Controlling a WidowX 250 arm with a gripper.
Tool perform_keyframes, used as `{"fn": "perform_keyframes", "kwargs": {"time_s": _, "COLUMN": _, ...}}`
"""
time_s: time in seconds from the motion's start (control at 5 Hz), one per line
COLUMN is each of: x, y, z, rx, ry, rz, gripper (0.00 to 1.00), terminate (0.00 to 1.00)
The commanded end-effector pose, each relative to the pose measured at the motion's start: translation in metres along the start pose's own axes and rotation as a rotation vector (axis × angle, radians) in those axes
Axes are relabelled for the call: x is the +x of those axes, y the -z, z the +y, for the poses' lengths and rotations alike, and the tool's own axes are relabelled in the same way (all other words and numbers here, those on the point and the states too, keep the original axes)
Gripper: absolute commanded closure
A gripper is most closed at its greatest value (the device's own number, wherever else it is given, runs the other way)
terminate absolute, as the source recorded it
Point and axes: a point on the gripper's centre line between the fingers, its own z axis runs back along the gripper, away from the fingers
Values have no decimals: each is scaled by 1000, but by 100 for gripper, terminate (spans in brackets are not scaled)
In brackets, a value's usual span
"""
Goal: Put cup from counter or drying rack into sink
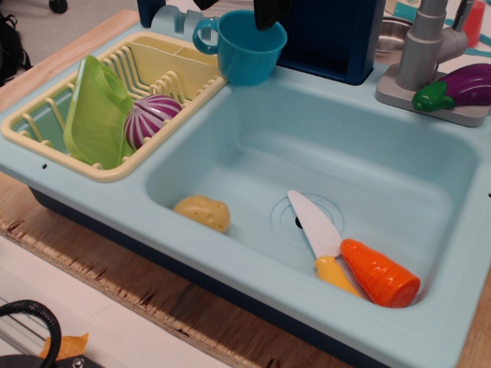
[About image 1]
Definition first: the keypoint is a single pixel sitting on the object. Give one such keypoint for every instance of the white toy knife yellow handle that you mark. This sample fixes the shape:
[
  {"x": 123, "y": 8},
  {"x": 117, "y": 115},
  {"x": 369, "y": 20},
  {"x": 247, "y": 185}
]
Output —
[{"x": 324, "y": 240}]

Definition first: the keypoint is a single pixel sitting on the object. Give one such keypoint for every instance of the teal plastic toy cup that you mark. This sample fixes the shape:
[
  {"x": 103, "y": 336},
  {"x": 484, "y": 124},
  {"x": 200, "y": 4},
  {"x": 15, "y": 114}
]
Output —
[{"x": 246, "y": 56}]

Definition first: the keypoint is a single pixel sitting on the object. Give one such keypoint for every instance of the purple striped toy onion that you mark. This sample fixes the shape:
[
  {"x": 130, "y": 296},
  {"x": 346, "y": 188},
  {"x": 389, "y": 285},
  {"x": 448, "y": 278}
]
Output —
[{"x": 147, "y": 117}]

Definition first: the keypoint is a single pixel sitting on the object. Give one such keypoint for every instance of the grey toy faucet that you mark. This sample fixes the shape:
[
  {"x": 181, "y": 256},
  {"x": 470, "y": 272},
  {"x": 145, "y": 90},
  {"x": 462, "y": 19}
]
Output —
[{"x": 427, "y": 45}]

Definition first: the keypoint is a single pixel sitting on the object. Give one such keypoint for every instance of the orange tape piece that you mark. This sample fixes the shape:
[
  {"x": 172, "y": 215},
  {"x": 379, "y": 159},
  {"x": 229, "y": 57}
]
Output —
[{"x": 72, "y": 346}]

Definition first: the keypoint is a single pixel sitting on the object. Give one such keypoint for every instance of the orange toy carrot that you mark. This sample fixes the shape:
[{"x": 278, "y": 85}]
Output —
[{"x": 387, "y": 283}]

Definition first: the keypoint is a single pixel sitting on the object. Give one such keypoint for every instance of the purple toy eggplant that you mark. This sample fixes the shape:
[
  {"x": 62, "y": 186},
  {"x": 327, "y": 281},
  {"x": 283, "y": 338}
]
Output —
[{"x": 466, "y": 86}]

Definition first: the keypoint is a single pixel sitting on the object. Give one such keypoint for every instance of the light blue toy sink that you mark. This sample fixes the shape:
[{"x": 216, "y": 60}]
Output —
[{"x": 410, "y": 186}]

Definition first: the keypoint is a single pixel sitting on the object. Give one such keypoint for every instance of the cream yellow drying rack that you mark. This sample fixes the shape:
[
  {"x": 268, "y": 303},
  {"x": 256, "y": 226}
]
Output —
[{"x": 147, "y": 64}]

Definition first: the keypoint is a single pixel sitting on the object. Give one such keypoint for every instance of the stainless steel bowl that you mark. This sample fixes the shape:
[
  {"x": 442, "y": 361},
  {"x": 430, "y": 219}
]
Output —
[{"x": 392, "y": 35}]

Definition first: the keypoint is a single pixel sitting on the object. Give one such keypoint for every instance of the black chair caster wheel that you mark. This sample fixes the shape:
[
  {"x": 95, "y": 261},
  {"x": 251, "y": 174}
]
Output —
[{"x": 58, "y": 6}]

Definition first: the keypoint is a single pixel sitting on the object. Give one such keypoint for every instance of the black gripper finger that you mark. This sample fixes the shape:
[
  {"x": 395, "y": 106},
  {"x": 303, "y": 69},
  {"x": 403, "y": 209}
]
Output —
[
  {"x": 204, "y": 4},
  {"x": 268, "y": 12}
]

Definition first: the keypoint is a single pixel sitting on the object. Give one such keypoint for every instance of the red plastic cup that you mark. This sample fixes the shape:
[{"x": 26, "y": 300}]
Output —
[{"x": 474, "y": 23}]

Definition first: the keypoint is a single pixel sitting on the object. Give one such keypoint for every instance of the yellow toy potato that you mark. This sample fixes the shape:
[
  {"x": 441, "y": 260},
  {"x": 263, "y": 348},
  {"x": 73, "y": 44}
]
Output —
[{"x": 206, "y": 211}]

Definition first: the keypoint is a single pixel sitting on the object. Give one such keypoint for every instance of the dark blue sink backsplash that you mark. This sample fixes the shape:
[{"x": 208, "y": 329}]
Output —
[{"x": 332, "y": 39}]

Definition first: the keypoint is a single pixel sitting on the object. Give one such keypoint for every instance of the black backpack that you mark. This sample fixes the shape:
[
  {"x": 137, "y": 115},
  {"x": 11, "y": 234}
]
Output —
[{"x": 13, "y": 55}]

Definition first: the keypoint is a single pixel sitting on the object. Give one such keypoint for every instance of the lime green toy plate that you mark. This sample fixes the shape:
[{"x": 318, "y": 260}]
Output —
[{"x": 94, "y": 128}]

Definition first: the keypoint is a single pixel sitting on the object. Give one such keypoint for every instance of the teal plastic utensil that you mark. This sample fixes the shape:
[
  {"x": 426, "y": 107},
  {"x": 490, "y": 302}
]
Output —
[{"x": 477, "y": 52}]

